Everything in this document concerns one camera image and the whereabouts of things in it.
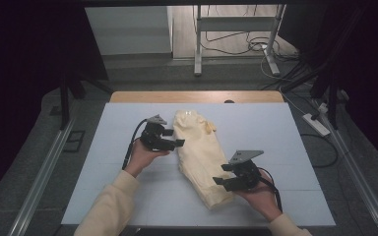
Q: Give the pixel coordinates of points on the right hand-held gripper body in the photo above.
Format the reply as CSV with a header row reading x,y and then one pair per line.
x,y
244,177

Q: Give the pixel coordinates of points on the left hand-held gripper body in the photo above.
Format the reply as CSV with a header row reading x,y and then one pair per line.
x,y
156,139

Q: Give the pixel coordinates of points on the cream baby pants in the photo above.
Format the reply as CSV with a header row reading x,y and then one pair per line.
x,y
200,157

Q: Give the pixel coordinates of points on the person's left hand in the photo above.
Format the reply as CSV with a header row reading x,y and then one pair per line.
x,y
141,159

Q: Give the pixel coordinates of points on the person's right hand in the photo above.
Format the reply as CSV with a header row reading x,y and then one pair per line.
x,y
262,200

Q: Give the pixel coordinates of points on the wooden table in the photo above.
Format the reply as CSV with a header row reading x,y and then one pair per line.
x,y
177,97

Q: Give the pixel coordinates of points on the pale blue table mat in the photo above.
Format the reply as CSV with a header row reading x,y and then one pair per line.
x,y
111,131

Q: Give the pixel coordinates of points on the white power strip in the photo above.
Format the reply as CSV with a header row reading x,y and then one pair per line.
x,y
316,124

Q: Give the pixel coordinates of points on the black metal stand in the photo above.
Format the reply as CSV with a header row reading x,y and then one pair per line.
x,y
65,105
333,105

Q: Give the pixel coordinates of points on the aluminium floor rail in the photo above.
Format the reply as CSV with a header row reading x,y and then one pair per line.
x,y
39,183
357,177

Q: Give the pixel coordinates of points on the white metal stand frame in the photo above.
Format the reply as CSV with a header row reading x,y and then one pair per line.
x,y
236,23

